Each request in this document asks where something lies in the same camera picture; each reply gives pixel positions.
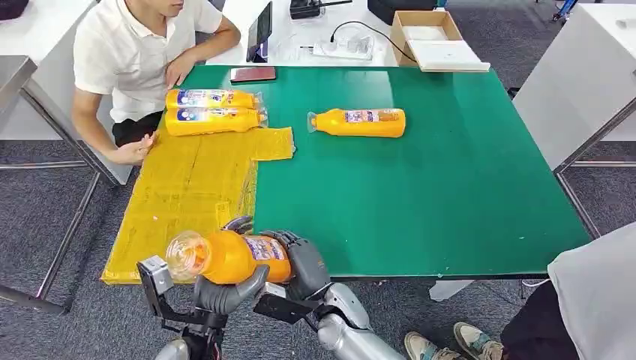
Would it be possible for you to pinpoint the white table with steel frame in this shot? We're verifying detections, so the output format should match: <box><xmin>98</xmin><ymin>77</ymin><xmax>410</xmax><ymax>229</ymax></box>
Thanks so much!
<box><xmin>511</xmin><ymin>2</ymin><xmax>636</xmax><ymax>241</ymax></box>

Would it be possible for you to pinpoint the yellow sheet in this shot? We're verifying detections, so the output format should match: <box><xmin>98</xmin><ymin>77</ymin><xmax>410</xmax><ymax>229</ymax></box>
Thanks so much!
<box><xmin>101</xmin><ymin>116</ymin><xmax>296</xmax><ymax>286</ymax></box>

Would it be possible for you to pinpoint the black bag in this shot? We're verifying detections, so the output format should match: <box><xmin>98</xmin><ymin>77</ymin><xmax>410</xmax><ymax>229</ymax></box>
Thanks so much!
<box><xmin>367</xmin><ymin>0</ymin><xmax>440</xmax><ymax>26</ymax></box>

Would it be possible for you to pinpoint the white power strip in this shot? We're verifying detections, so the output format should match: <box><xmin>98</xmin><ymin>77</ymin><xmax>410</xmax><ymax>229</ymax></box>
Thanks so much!
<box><xmin>311</xmin><ymin>35</ymin><xmax>375</xmax><ymax>62</ymax></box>

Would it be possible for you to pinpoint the white flat box lid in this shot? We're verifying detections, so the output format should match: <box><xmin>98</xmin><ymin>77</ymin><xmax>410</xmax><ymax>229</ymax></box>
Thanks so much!
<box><xmin>406</xmin><ymin>39</ymin><xmax>491</xmax><ymax>74</ymax></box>

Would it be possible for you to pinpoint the dark red phone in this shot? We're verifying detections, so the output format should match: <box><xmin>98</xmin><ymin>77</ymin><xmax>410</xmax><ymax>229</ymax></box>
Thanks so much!
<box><xmin>229</xmin><ymin>65</ymin><xmax>278</xmax><ymax>84</ymax></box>

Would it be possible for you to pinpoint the black tablet on stand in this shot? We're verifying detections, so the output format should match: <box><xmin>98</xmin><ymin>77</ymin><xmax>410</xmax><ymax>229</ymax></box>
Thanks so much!
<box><xmin>245</xmin><ymin>1</ymin><xmax>274</xmax><ymax>64</ymax></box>

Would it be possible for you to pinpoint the black cable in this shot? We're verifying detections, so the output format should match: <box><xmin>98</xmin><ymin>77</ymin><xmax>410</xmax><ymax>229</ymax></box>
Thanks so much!
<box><xmin>329</xmin><ymin>20</ymin><xmax>417</xmax><ymax>64</ymax></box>

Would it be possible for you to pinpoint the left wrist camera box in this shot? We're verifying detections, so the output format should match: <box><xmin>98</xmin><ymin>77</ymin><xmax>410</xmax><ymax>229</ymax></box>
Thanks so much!
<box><xmin>136</xmin><ymin>254</ymin><xmax>176</xmax><ymax>319</ymax></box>

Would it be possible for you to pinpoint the white table with panel side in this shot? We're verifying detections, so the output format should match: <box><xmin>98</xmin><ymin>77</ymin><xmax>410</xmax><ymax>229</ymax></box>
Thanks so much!
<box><xmin>0</xmin><ymin>0</ymin><xmax>134</xmax><ymax>187</ymax></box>

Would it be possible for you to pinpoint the standing person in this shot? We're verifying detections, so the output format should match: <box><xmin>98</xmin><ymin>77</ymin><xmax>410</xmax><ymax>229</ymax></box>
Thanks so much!
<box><xmin>403</xmin><ymin>222</ymin><xmax>636</xmax><ymax>360</ymax></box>

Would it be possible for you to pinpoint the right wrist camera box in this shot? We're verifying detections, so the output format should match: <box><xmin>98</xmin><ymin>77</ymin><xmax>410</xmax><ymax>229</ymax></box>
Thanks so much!
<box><xmin>253</xmin><ymin>282</ymin><xmax>320</xmax><ymax>326</ymax></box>

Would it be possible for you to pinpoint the dark bag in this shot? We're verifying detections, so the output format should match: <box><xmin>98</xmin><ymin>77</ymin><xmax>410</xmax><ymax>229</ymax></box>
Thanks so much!
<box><xmin>0</xmin><ymin>0</ymin><xmax>31</xmax><ymax>22</ymax></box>

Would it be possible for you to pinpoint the seated person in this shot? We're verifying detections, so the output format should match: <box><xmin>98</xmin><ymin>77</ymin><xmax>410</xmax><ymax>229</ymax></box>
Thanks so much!
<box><xmin>70</xmin><ymin>0</ymin><xmax>242</xmax><ymax>167</ymax></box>

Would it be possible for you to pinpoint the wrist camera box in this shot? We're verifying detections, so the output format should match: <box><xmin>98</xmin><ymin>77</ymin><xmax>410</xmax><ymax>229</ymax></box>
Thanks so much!
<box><xmin>136</xmin><ymin>254</ymin><xmax>176</xmax><ymax>319</ymax></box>
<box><xmin>253</xmin><ymin>282</ymin><xmax>320</xmax><ymax>326</ymax></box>

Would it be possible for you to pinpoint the black device with antenna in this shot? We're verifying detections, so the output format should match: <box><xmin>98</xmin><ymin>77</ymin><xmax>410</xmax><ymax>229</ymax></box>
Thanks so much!
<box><xmin>289</xmin><ymin>0</ymin><xmax>354</xmax><ymax>21</ymax></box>

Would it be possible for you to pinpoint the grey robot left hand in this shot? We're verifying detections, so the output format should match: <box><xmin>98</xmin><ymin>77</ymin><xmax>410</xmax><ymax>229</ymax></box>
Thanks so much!
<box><xmin>193</xmin><ymin>215</ymin><xmax>271</xmax><ymax>316</ymax></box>

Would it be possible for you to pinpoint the green table mat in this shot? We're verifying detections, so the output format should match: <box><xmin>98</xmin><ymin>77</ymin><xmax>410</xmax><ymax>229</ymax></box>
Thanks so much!
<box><xmin>179</xmin><ymin>65</ymin><xmax>593</xmax><ymax>278</ymax></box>

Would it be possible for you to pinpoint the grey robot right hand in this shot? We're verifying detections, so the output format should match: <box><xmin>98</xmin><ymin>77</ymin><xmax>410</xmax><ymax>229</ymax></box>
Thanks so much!
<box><xmin>260</xmin><ymin>229</ymin><xmax>332</xmax><ymax>302</ymax></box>

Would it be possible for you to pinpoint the orange drink bottle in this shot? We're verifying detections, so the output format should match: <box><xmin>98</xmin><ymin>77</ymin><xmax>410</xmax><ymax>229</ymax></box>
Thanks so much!
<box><xmin>164</xmin><ymin>106</ymin><xmax>269</xmax><ymax>137</ymax></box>
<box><xmin>165</xmin><ymin>88</ymin><xmax>263</xmax><ymax>111</ymax></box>
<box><xmin>165</xmin><ymin>229</ymin><xmax>294</xmax><ymax>287</ymax></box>
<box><xmin>306</xmin><ymin>108</ymin><xmax>407</xmax><ymax>139</ymax></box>

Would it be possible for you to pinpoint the cardboard box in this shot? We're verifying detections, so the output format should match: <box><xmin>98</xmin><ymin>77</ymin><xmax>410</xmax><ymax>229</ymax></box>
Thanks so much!
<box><xmin>389</xmin><ymin>10</ymin><xmax>464</xmax><ymax>68</ymax></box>

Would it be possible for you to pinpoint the blue stand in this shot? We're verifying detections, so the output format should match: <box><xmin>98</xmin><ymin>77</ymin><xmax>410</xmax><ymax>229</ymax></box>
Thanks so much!
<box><xmin>551</xmin><ymin>0</ymin><xmax>580</xmax><ymax>23</ymax></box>

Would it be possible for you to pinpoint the white desk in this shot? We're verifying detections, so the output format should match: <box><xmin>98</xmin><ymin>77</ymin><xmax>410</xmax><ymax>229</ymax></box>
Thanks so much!
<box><xmin>205</xmin><ymin>0</ymin><xmax>400</xmax><ymax>68</ymax></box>

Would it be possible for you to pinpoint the white foam insert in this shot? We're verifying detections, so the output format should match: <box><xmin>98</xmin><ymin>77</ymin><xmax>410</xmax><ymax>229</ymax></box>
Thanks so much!
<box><xmin>401</xmin><ymin>25</ymin><xmax>449</xmax><ymax>42</ymax></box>

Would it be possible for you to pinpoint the white table leg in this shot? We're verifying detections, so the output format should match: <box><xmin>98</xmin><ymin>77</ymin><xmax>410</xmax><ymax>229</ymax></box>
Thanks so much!
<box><xmin>428</xmin><ymin>279</ymin><xmax>476</xmax><ymax>302</ymax></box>

